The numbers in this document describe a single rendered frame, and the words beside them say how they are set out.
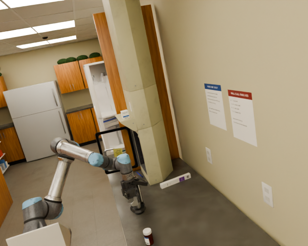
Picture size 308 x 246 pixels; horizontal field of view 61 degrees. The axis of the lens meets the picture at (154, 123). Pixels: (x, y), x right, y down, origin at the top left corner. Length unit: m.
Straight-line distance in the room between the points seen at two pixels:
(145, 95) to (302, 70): 1.21
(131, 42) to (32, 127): 5.35
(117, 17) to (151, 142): 0.94
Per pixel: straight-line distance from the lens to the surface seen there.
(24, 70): 7.60
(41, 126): 7.00
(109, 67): 2.30
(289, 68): 1.11
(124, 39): 1.95
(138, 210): 1.75
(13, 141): 7.32
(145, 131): 2.02
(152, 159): 2.10
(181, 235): 1.62
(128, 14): 1.99
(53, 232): 1.67
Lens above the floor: 1.94
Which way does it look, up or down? 14 degrees down
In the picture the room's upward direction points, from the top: 12 degrees counter-clockwise
